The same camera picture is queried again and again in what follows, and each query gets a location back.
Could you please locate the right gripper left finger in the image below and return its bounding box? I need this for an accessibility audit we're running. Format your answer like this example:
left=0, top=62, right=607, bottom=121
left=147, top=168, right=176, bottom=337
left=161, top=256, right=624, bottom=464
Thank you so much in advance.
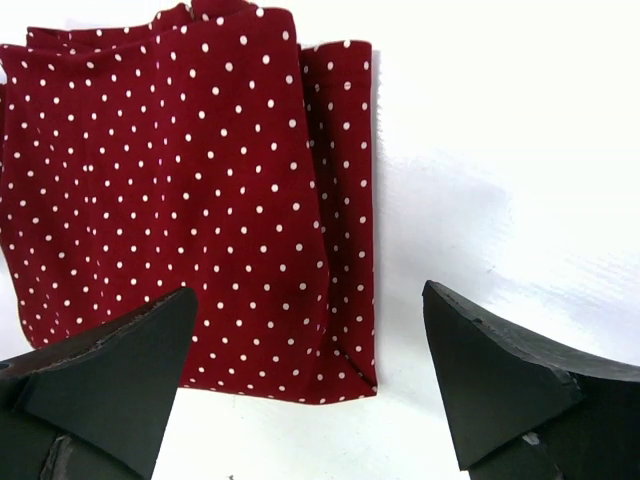
left=1, top=287, right=198, bottom=480

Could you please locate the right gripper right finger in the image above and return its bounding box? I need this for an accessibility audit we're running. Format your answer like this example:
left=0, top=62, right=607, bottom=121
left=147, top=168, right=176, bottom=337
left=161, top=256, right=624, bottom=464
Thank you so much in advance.
left=423, top=281, right=639, bottom=480

